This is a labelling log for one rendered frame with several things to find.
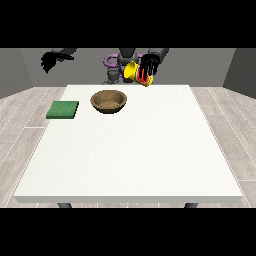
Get green square pad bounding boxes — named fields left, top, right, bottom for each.
left=45, top=100, right=80, bottom=120

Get brown wooden bowl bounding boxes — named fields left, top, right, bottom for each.
left=89, top=89, right=129, bottom=115

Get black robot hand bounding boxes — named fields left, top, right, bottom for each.
left=138, top=53, right=161, bottom=82
left=40, top=50, right=75, bottom=75

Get yellow cup with melon print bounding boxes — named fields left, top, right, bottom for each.
left=123, top=60, right=155, bottom=88

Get grey robot trunk purple rings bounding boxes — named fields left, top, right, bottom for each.
left=101, top=48, right=145, bottom=86

